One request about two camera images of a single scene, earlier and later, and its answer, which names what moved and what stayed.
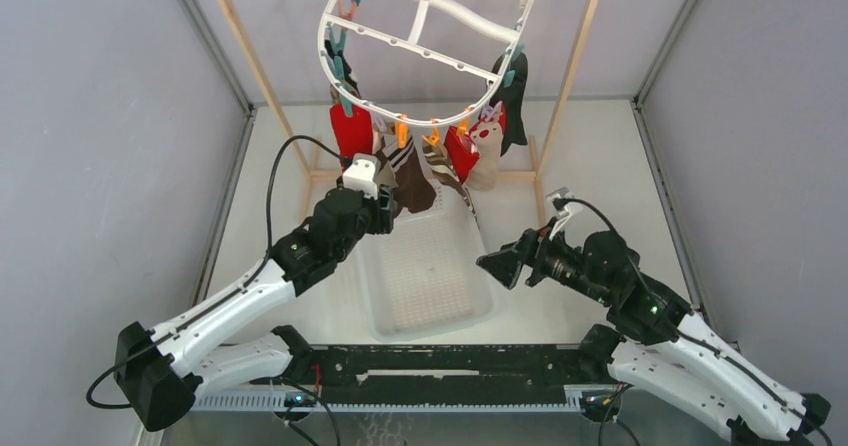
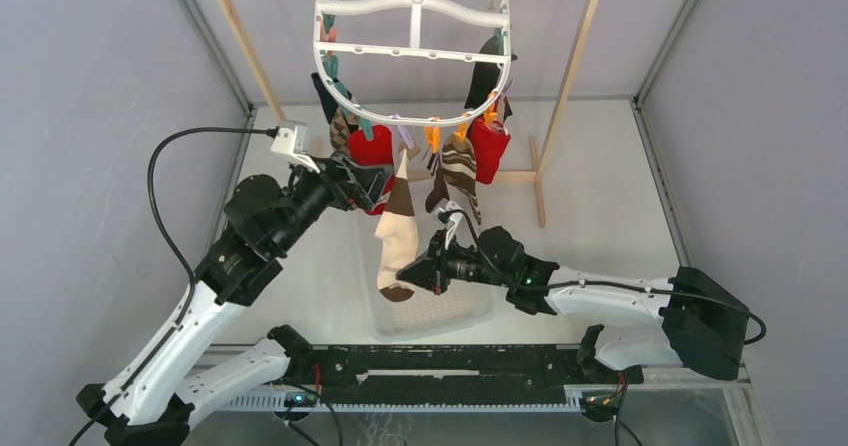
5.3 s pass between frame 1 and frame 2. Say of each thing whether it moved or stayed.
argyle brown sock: moved
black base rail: stayed
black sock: moved
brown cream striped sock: moved
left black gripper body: moved
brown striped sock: moved
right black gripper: moved
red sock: moved
